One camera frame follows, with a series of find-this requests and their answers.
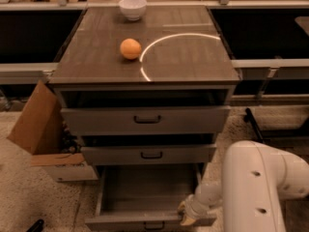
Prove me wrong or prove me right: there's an open cardboard box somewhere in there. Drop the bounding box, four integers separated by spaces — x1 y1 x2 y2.
8 81 98 182

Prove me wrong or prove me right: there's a white bowl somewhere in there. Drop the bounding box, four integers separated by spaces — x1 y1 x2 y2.
119 0 147 21

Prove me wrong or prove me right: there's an orange fruit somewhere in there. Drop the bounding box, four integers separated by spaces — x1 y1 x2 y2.
120 39 142 60

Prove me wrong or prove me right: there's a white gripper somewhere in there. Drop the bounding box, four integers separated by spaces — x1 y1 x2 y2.
178 194 209 226

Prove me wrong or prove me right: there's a black wheeled chair base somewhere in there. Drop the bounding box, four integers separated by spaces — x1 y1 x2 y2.
243 108 309 147

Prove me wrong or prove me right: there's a grey drawer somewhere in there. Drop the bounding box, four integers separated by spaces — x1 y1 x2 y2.
61 106 231 136
81 144 216 165
85 163 216 232

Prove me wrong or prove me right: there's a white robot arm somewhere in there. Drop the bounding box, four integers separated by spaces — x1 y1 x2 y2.
178 140 309 232

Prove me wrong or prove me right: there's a black object bottom left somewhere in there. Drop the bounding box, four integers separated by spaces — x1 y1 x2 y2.
26 219 44 232

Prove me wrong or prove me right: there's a back shelf rail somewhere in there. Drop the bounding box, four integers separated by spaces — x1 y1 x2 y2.
0 63 58 85

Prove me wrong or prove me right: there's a grey drawer cabinet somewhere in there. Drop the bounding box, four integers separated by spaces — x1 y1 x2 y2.
48 5 241 188

